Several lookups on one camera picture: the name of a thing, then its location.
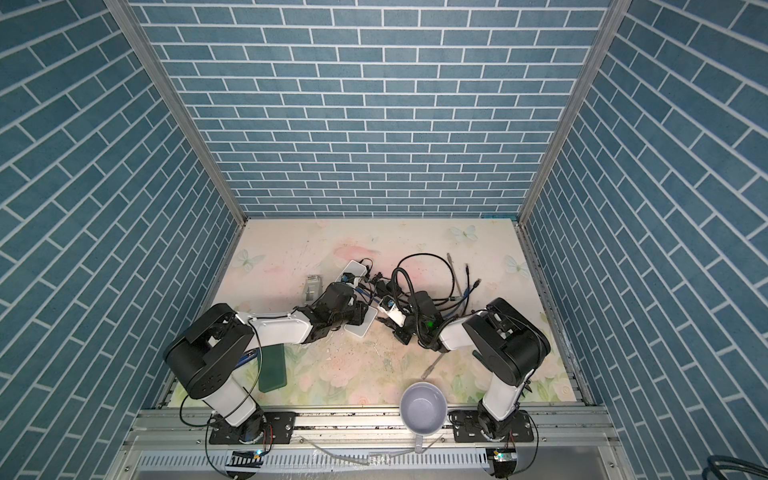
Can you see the green handled pliers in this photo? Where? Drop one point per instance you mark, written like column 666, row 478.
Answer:
column 477, row 355

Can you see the lavender mug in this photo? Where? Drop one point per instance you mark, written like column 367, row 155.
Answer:
column 423, row 410

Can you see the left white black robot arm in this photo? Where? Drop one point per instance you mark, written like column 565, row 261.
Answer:
column 204, row 357

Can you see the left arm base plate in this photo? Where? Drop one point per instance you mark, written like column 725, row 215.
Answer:
column 261, row 428

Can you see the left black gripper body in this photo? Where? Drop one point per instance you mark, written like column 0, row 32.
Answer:
column 353, row 315

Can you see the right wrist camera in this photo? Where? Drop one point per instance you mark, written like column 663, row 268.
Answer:
column 393, row 315

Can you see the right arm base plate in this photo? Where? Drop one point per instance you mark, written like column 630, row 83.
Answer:
column 474, row 426

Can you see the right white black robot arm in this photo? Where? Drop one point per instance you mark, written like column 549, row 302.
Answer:
column 503, row 340

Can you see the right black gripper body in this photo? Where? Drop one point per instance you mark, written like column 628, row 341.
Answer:
column 410, row 328

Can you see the aluminium frame rail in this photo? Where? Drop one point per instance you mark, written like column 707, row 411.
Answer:
column 572, row 441

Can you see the green network switch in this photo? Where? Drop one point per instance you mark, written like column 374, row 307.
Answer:
column 273, row 368

